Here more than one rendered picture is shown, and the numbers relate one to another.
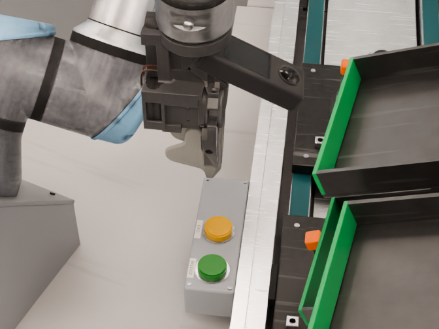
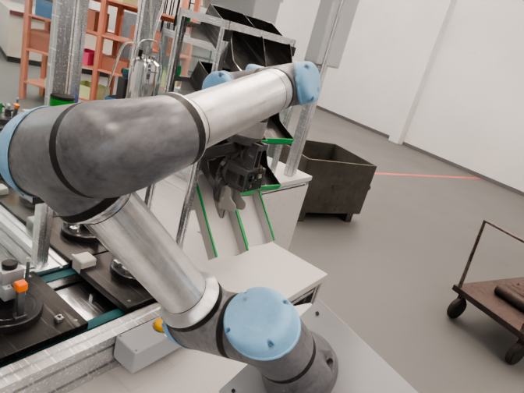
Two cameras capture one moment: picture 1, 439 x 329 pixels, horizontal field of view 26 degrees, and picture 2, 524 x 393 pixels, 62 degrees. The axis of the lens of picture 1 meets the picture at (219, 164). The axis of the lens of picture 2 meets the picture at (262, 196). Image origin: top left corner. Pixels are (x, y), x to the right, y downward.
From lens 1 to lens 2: 170 cm
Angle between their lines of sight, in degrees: 110
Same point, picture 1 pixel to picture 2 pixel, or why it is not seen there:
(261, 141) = (79, 348)
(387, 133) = not seen: hidden behind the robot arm
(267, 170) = (97, 337)
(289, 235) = (137, 300)
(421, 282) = not seen: hidden behind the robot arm
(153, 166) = not seen: outside the picture
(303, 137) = (59, 329)
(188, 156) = (238, 201)
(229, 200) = (139, 334)
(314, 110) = (26, 337)
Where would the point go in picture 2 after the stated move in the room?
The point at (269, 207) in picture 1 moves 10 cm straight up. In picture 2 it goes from (125, 319) to (132, 283)
